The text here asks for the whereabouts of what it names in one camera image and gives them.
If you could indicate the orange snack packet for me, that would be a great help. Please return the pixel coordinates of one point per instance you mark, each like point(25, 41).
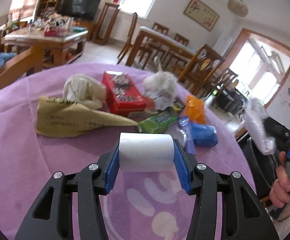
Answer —
point(195, 110)

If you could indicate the blue plastic bag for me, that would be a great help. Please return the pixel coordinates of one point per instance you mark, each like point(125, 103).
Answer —
point(204, 135)

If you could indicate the wooden coffee table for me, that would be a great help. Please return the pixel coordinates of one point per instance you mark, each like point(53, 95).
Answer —
point(63, 50)

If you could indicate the white floor air conditioner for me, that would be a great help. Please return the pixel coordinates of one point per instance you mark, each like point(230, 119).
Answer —
point(223, 43)

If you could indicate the person's right hand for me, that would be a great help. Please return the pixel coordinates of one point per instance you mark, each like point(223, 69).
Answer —
point(279, 194)

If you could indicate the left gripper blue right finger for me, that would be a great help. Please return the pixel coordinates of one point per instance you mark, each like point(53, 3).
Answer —
point(181, 168)

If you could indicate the tall wooden plant stand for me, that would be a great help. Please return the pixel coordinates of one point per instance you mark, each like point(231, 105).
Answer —
point(105, 23)

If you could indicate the green doublemint gum pack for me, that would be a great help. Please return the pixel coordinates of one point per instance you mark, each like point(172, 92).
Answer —
point(158, 123)

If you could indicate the white silver plastic bag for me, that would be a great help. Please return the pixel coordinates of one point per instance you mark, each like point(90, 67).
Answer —
point(254, 116)

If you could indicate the wooden dining table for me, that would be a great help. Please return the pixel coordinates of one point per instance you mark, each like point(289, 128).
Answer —
point(145, 32)

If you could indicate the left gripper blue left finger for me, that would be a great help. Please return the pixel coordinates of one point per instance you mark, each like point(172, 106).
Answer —
point(111, 169)

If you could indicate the black trash bin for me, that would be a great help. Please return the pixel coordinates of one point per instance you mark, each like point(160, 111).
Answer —
point(263, 168)

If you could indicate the wooden sofa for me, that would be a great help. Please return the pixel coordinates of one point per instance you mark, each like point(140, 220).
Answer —
point(27, 62)

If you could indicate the white paper roll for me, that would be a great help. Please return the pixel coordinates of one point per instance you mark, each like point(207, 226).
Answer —
point(141, 152)

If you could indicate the crumpled white plastic bag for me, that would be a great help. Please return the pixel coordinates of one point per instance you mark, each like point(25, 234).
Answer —
point(86, 90)

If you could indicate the framed floral painting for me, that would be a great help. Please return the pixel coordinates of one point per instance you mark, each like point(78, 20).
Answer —
point(202, 14)

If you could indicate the front wooden dining chair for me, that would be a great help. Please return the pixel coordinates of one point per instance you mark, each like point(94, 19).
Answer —
point(198, 70)

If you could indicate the tan paper bag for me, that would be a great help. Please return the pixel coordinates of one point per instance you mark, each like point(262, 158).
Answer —
point(61, 118)

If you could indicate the hanging pendant lamp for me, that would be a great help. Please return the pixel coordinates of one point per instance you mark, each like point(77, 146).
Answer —
point(238, 7)

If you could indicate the small red milk carton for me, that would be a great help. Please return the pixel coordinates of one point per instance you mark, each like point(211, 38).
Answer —
point(122, 96)

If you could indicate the black television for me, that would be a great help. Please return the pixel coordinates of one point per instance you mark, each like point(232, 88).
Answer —
point(80, 9)

